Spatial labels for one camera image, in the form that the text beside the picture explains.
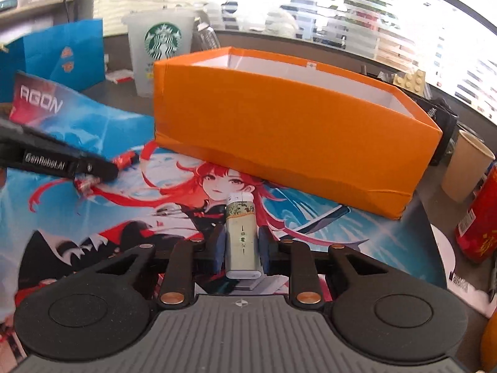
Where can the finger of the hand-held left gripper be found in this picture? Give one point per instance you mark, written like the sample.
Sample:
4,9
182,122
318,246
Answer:
97,168

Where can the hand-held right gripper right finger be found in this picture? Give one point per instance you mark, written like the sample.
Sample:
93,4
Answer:
266,249

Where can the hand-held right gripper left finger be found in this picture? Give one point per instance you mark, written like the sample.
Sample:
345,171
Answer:
219,246

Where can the white and green lighter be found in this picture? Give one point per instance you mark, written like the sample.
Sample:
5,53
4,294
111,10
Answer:
241,241

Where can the red snack stick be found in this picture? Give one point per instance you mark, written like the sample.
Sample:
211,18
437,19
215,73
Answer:
127,159

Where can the orange cardboard box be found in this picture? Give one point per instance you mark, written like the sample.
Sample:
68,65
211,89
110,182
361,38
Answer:
295,132

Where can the printed desk mat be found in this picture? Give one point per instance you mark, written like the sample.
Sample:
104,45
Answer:
330,225

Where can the small red packet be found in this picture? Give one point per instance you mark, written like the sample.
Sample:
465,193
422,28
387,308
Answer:
119,76

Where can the blue paper bag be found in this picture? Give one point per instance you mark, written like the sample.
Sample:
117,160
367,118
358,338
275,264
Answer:
58,52

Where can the clear plastic cup green logo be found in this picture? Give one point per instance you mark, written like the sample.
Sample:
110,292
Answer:
161,58

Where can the white paper sheet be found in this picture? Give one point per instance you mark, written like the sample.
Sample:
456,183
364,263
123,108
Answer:
466,279

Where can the brown paper cup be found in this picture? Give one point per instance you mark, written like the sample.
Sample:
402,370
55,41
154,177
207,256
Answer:
464,171

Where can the red drink can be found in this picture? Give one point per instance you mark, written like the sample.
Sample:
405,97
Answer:
479,225

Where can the black mesh desk organizer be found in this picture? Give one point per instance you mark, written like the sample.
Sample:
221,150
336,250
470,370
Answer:
442,120

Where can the yellow building block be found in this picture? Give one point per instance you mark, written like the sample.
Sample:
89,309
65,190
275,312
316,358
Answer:
408,81

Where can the orange round object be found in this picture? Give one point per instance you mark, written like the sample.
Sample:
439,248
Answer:
490,345

